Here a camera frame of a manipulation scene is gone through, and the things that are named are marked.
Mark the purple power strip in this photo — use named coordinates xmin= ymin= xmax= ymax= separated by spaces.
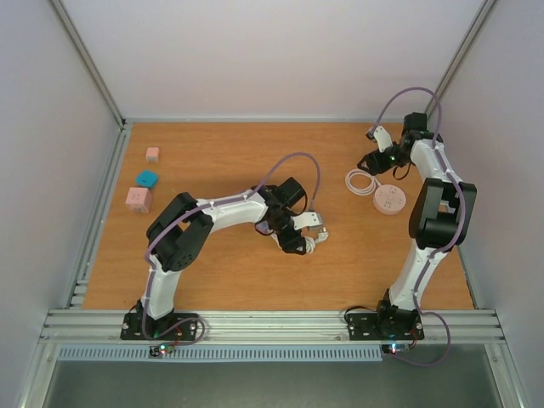
xmin=254 ymin=221 xmax=274 ymax=236

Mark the large pink cube adapter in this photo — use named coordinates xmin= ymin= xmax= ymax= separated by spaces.
xmin=125 ymin=187 xmax=153 ymax=213

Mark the teal square plug adapter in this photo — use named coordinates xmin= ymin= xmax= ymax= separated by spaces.
xmin=136 ymin=170 xmax=159 ymax=189

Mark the small pink plug adapter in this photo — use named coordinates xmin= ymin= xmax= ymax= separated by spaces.
xmin=145 ymin=146 xmax=160 ymax=162

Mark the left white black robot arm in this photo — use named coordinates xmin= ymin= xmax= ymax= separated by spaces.
xmin=138 ymin=178 xmax=322 ymax=338

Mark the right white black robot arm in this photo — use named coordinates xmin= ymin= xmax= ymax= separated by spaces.
xmin=358 ymin=112 xmax=477 ymax=339

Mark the right green circuit board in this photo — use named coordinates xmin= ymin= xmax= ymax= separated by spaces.
xmin=382 ymin=343 xmax=415 ymax=354

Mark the green circuit board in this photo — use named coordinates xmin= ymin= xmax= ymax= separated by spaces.
xmin=382 ymin=343 xmax=415 ymax=354
xmin=149 ymin=343 xmax=175 ymax=358

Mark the left green circuit board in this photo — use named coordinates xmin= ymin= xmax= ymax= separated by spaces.
xmin=149 ymin=343 xmax=175 ymax=358

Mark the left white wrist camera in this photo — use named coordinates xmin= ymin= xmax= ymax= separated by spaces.
xmin=292 ymin=211 xmax=323 ymax=230

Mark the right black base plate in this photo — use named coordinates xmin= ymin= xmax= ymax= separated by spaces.
xmin=344 ymin=309 xmax=425 ymax=341

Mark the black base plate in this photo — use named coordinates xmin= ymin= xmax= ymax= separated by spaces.
xmin=120 ymin=312 xmax=198 ymax=342
xmin=344 ymin=309 xmax=425 ymax=341

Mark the grey slotted cable duct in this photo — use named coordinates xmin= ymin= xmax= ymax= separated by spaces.
xmin=58 ymin=345 xmax=383 ymax=363

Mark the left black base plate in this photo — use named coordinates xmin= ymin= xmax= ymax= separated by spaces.
xmin=120 ymin=312 xmax=198 ymax=342

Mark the right aluminium frame post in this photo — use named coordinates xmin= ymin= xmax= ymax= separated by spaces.
xmin=434 ymin=0 xmax=499 ymax=100

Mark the aluminium frame post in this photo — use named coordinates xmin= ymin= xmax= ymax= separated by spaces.
xmin=48 ymin=0 xmax=126 ymax=129
xmin=434 ymin=0 xmax=499 ymax=100

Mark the aluminium front rail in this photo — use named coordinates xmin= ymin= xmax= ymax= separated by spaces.
xmin=38 ymin=309 xmax=506 ymax=345

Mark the left aluminium frame post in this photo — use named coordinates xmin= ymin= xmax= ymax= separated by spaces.
xmin=48 ymin=0 xmax=126 ymax=129

